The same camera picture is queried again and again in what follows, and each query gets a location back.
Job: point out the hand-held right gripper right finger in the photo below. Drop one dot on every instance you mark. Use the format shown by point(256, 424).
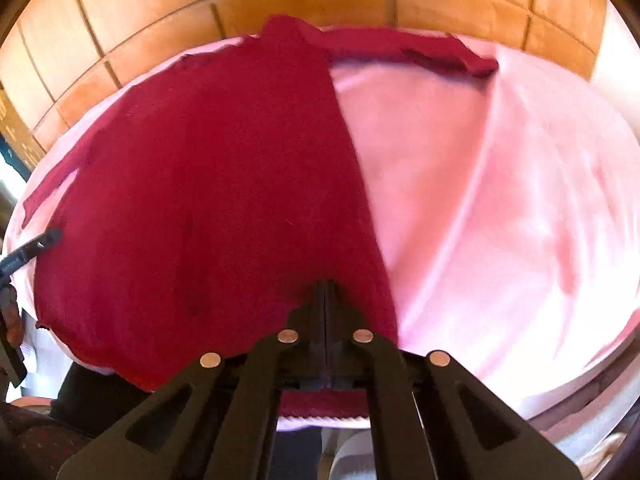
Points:
point(343, 321)

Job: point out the window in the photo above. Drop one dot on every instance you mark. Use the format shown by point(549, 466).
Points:
point(11, 160)

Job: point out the red garment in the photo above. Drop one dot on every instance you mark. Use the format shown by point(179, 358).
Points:
point(200, 185)

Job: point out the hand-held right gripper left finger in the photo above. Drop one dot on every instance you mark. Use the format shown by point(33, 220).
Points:
point(311, 321)

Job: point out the person's left hand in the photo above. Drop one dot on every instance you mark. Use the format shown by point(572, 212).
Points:
point(13, 322)

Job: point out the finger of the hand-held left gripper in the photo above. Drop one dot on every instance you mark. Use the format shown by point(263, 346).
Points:
point(31, 251)

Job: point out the pink bed sheet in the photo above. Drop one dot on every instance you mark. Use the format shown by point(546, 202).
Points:
point(475, 210)

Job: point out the wooden panelled wardrobe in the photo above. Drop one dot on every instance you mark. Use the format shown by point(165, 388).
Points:
point(300, 5)

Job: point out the dark red patterned cloth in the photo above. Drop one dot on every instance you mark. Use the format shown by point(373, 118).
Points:
point(35, 440)

